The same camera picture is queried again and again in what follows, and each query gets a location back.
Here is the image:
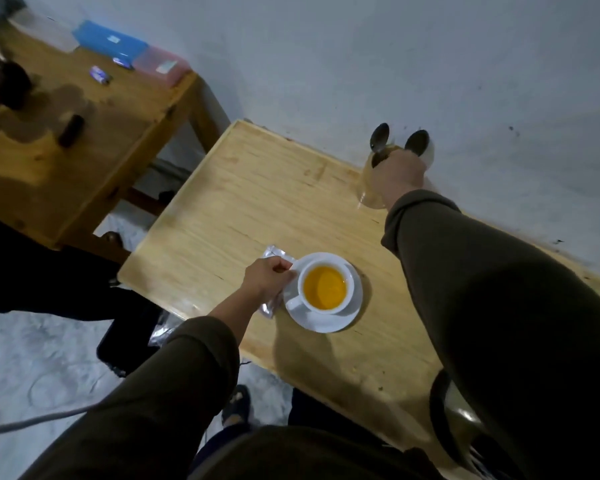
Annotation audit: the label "black cylindrical object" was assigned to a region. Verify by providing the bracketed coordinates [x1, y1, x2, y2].
[57, 114, 86, 149]

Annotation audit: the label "orange tea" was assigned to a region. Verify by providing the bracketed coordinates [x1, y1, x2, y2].
[303, 266, 348, 311]

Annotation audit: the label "person's right forearm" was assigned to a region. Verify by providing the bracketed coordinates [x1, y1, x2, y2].
[380, 189, 600, 480]

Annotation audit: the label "white tea cup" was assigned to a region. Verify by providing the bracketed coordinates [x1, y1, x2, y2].
[285, 258, 356, 316]

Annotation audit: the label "person's black sandal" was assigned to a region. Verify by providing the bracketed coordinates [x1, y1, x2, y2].
[221, 385, 252, 426]

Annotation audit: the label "wooden side table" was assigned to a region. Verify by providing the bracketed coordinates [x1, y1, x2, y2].
[0, 17, 231, 265]

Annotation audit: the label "person's olive shirt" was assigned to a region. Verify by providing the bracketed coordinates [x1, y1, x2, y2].
[189, 424, 447, 480]

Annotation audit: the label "clear glass jar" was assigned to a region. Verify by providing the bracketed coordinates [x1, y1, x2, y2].
[357, 143, 436, 211]

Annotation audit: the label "person's dark trousers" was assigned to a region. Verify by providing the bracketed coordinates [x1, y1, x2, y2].
[189, 389, 388, 470]

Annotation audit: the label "black bag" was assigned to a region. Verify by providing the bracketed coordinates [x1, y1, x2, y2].
[96, 294, 165, 378]

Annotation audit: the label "clear plastic box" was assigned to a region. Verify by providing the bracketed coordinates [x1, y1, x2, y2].
[7, 7, 81, 54]

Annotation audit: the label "pink plastic box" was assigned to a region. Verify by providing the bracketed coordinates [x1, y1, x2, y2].
[132, 45, 192, 89]

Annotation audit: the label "white saucer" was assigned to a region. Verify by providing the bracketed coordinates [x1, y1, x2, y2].
[283, 252, 364, 334]

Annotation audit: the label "black chair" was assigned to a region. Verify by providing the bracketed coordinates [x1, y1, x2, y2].
[428, 369, 528, 480]

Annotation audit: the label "person's left forearm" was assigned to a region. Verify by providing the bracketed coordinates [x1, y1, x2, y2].
[20, 287, 262, 480]

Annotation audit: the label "blue plastic box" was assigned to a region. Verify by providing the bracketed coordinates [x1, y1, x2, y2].
[72, 20, 149, 66]

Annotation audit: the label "person's right hand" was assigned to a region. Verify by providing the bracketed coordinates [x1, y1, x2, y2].
[370, 149, 427, 210]

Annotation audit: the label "clear plastic bag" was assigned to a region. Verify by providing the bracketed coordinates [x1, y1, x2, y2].
[147, 310, 186, 348]

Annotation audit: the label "person's left hand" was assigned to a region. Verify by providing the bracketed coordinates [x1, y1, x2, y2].
[240, 256, 297, 308]

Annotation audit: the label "metal spoon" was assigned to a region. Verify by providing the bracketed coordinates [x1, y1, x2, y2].
[369, 123, 391, 168]
[404, 130, 431, 157]

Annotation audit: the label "silver foil packet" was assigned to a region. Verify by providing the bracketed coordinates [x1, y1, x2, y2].
[258, 245, 297, 320]

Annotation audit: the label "grey cable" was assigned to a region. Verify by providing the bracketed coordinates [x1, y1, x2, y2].
[0, 402, 102, 438]

